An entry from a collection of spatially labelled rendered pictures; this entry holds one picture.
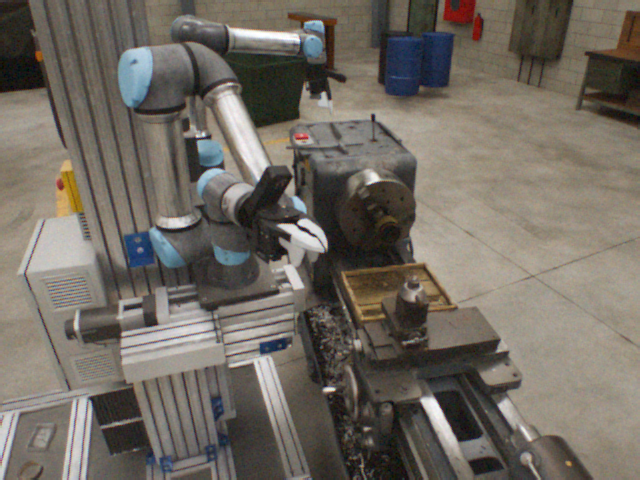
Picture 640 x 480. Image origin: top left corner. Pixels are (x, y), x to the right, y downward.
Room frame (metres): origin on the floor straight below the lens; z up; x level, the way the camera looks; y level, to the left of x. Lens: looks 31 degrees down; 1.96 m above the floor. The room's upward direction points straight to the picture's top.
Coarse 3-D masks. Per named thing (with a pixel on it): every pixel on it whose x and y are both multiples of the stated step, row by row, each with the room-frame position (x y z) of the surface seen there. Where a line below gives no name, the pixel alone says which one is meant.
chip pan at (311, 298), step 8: (288, 256) 2.22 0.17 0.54; (304, 264) 2.14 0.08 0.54; (304, 272) 2.07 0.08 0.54; (304, 280) 1.99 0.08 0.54; (304, 288) 1.93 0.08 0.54; (312, 288) 1.93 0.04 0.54; (320, 288) 1.93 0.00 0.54; (304, 296) 1.86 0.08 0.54; (312, 296) 1.86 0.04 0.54; (320, 296) 1.86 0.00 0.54; (312, 304) 1.80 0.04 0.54
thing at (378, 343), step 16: (384, 320) 1.17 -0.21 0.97; (432, 320) 1.17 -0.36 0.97; (448, 320) 1.17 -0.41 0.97; (464, 320) 1.17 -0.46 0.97; (480, 320) 1.17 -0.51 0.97; (368, 336) 1.11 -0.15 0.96; (384, 336) 1.10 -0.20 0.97; (432, 336) 1.10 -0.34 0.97; (448, 336) 1.10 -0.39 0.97; (464, 336) 1.09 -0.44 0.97; (480, 336) 1.09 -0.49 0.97; (496, 336) 1.09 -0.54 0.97; (368, 352) 1.03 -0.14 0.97; (384, 352) 1.04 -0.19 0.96; (400, 352) 1.03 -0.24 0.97; (416, 352) 1.03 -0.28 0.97; (432, 352) 1.04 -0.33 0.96; (448, 352) 1.05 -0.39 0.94; (464, 352) 1.07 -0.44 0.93
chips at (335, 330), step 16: (320, 304) 1.74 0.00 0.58; (336, 304) 1.75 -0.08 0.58; (320, 320) 1.65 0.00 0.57; (336, 320) 1.66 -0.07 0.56; (320, 336) 1.53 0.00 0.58; (336, 336) 1.55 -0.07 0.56; (320, 352) 1.44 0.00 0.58; (336, 352) 1.45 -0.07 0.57; (320, 368) 1.38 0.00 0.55; (336, 368) 1.36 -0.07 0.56; (336, 384) 1.29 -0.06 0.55; (336, 400) 1.22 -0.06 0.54; (336, 416) 1.15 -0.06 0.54; (352, 432) 1.07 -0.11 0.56; (352, 448) 1.00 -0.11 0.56; (352, 464) 0.95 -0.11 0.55; (368, 464) 0.95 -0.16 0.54; (384, 464) 0.95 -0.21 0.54; (400, 464) 0.95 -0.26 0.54
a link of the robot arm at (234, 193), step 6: (234, 186) 0.81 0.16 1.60; (240, 186) 0.81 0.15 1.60; (246, 186) 0.81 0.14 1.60; (228, 192) 0.80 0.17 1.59; (234, 192) 0.79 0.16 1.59; (240, 192) 0.79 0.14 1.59; (246, 192) 0.79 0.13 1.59; (228, 198) 0.79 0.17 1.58; (234, 198) 0.78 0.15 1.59; (240, 198) 0.78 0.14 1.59; (222, 204) 0.80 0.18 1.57; (228, 204) 0.78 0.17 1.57; (234, 204) 0.77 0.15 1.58; (228, 210) 0.78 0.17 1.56; (234, 210) 0.77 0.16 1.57; (228, 216) 0.78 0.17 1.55; (234, 216) 0.77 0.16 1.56
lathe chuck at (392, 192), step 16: (368, 176) 1.71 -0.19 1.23; (352, 192) 1.66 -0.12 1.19; (384, 192) 1.67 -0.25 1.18; (400, 192) 1.68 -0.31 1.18; (336, 208) 1.71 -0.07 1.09; (352, 208) 1.65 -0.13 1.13; (368, 208) 1.66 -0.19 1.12; (384, 208) 1.75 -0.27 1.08; (400, 208) 1.68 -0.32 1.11; (352, 224) 1.65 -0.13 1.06; (368, 224) 1.66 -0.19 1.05; (352, 240) 1.65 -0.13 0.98
